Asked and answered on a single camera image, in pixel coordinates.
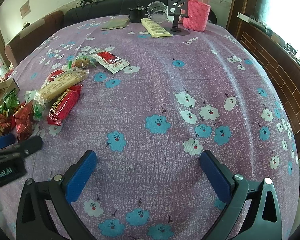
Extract green pea snack bag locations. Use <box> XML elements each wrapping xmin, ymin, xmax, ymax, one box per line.
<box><xmin>0</xmin><ymin>88</ymin><xmax>20</xmax><ymax>118</ymax></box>

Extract red bar snack pack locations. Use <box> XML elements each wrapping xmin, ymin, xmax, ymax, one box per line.
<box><xmin>47</xmin><ymin>85</ymin><xmax>83</xmax><ymax>126</ymax></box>

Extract beige long cracker pack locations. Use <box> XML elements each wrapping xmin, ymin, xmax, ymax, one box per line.
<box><xmin>25</xmin><ymin>69</ymin><xmax>89</xmax><ymax>106</ymax></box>

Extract green nut candy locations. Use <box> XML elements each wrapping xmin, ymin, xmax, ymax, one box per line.
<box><xmin>67</xmin><ymin>55</ymin><xmax>96</xmax><ymax>69</ymax></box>

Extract white red sachet snack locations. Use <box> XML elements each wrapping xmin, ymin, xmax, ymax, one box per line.
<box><xmin>91</xmin><ymin>51</ymin><xmax>130</xmax><ymax>74</ymax></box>

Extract dark red snack bag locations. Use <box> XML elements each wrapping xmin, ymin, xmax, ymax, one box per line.
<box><xmin>0</xmin><ymin>114</ymin><xmax>13</xmax><ymax>136</ymax></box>

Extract shiny red snack bag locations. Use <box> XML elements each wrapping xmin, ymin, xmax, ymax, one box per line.
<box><xmin>13</xmin><ymin>100</ymin><xmax>33</xmax><ymax>142</ymax></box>

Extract green tea snack packet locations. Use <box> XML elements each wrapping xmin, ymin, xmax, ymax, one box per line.
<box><xmin>33</xmin><ymin>100</ymin><xmax>45</xmax><ymax>121</ymax></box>

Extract brown armchair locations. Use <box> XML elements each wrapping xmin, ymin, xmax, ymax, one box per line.
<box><xmin>5</xmin><ymin>10</ymin><xmax>64</xmax><ymax>67</ymax></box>

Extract purple floral tablecloth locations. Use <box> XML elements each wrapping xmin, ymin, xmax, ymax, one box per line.
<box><xmin>12</xmin><ymin>17</ymin><xmax>299</xmax><ymax>239</ymax></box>

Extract olive green notebook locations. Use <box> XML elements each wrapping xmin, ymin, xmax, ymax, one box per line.
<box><xmin>101</xmin><ymin>18</ymin><xmax>130</xmax><ymax>31</ymax></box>

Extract black sofa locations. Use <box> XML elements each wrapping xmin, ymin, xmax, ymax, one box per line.
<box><xmin>63</xmin><ymin>0</ymin><xmax>218</xmax><ymax>27</ymax></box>

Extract small black box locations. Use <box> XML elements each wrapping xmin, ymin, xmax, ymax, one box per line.
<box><xmin>129</xmin><ymin>7</ymin><xmax>148</xmax><ymax>23</ymax></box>

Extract black phone stand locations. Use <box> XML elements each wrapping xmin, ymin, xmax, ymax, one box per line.
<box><xmin>167</xmin><ymin>0</ymin><xmax>189</xmax><ymax>36</ymax></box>

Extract pink thermos with knit sleeve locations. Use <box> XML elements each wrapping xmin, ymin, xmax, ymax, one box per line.
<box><xmin>183</xmin><ymin>0</ymin><xmax>211</xmax><ymax>32</ymax></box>

